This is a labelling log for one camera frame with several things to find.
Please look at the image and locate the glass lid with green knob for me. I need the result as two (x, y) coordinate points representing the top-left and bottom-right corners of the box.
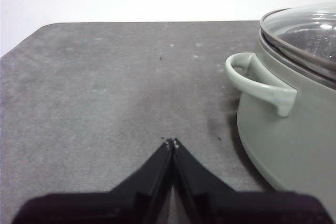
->
(259, 2), (336, 90)

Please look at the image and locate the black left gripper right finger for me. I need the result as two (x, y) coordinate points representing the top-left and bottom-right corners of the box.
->
(173, 137), (333, 224)

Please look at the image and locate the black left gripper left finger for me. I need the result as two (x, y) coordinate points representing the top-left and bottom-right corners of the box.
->
(12, 139), (174, 224)

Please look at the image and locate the pale green electric steamer pot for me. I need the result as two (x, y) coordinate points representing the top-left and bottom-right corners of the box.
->
(225, 31), (336, 224)

